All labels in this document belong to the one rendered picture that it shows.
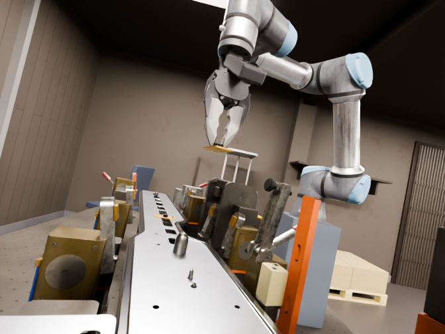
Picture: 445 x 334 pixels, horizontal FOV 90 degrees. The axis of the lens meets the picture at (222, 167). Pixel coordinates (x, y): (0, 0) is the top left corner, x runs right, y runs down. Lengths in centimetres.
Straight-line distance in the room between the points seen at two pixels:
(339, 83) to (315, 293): 79
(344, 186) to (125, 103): 376
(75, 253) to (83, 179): 387
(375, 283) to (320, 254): 282
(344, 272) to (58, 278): 325
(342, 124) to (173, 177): 324
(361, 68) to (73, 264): 90
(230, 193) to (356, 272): 298
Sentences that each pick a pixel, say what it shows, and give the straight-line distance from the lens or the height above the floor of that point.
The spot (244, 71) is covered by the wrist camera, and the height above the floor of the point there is 138.
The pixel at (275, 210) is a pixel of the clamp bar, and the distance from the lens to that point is 49.
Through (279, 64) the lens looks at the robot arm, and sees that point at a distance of 79.
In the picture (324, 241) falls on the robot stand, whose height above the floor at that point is 103.
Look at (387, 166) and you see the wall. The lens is 498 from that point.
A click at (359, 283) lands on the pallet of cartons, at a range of 368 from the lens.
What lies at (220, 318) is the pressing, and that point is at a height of 100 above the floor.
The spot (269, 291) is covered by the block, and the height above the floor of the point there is 103.
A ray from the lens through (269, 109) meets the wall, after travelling 412.
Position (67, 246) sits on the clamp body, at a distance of 48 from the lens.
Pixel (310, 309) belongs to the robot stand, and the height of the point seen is 77.
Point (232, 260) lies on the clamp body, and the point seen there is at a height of 98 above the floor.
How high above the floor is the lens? 120
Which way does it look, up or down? 2 degrees up
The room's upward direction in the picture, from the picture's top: 12 degrees clockwise
